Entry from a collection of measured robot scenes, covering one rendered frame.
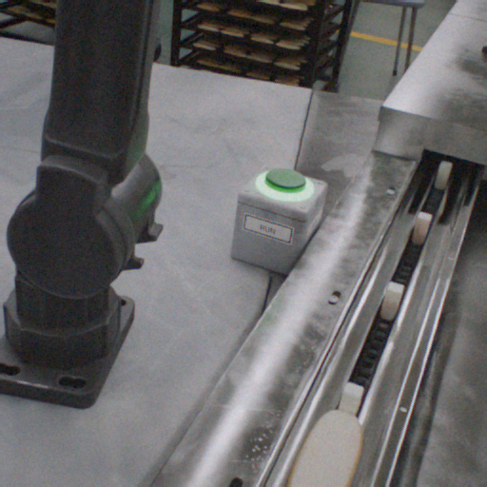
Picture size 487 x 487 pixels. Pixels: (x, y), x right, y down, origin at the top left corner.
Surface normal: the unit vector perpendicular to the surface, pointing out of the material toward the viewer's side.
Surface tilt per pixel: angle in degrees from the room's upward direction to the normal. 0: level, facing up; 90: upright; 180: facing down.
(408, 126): 90
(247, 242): 90
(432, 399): 0
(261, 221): 90
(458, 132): 90
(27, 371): 0
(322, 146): 0
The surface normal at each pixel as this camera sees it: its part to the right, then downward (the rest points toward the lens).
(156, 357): 0.11, -0.84
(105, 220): 0.74, -0.49
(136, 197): 0.92, -0.22
